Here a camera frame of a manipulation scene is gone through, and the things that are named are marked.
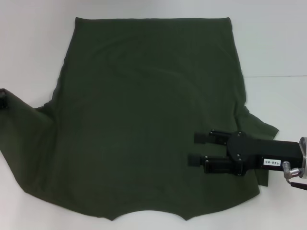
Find dark green shirt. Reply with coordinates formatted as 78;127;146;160
0;16;280;215

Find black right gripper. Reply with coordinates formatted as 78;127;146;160
188;129;304;177

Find right arm cable with plug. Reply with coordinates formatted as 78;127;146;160
281;161;307;192

